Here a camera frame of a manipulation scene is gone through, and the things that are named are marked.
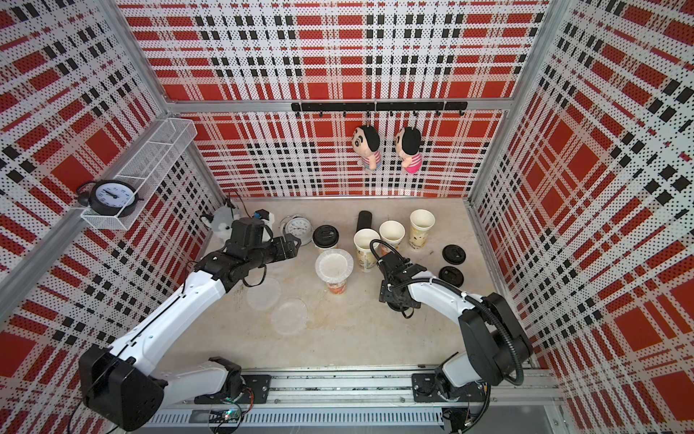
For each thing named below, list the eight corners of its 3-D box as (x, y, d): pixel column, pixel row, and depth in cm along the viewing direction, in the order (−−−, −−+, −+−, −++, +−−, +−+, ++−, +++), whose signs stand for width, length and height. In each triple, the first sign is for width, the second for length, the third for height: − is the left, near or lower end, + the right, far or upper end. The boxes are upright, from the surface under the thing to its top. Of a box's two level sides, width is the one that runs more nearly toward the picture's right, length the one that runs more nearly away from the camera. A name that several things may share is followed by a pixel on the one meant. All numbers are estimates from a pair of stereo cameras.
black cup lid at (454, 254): (444, 264, 102) (446, 261, 100) (440, 248, 107) (442, 244, 105) (465, 264, 102) (467, 261, 100) (460, 248, 107) (462, 244, 105)
